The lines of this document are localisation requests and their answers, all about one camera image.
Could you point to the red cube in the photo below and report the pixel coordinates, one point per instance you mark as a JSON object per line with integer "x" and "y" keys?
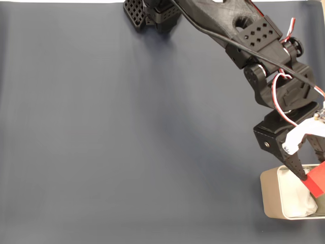
{"x": 317, "y": 181}

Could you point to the beige metal box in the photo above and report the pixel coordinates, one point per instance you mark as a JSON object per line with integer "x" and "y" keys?
{"x": 269, "y": 195}

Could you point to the white crumpled tissue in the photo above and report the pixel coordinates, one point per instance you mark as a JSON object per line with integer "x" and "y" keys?
{"x": 294, "y": 198}

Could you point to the dark blue table mat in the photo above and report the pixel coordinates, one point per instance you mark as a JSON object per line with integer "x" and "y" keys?
{"x": 127, "y": 152}

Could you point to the white camera board with mount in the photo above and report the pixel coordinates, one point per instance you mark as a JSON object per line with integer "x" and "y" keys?
{"x": 295, "y": 139}

